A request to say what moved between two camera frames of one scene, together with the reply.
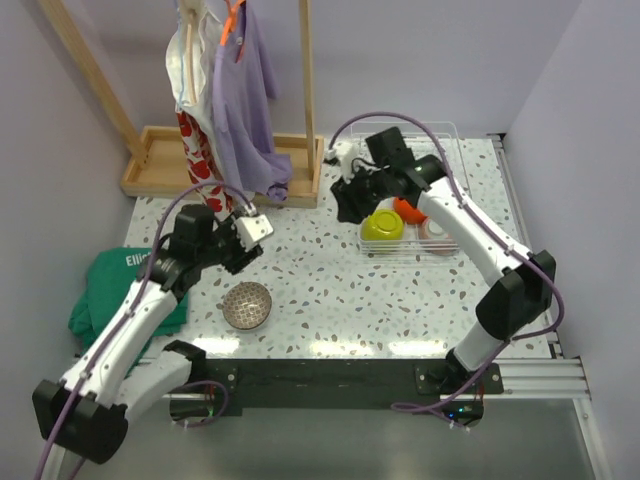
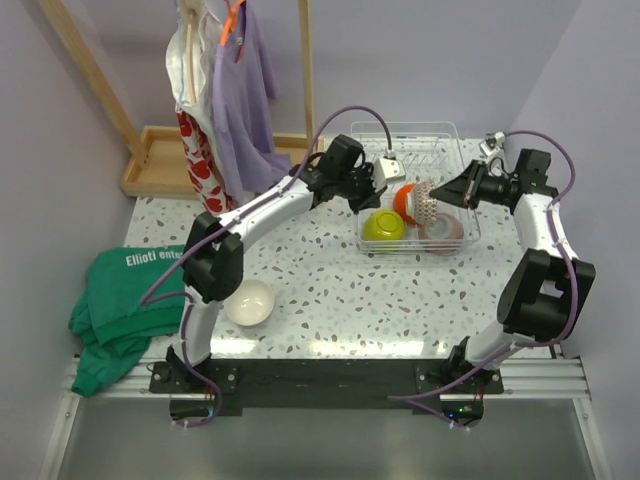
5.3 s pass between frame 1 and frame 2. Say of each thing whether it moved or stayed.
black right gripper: moved
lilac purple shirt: stayed
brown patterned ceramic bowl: moved
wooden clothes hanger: stayed
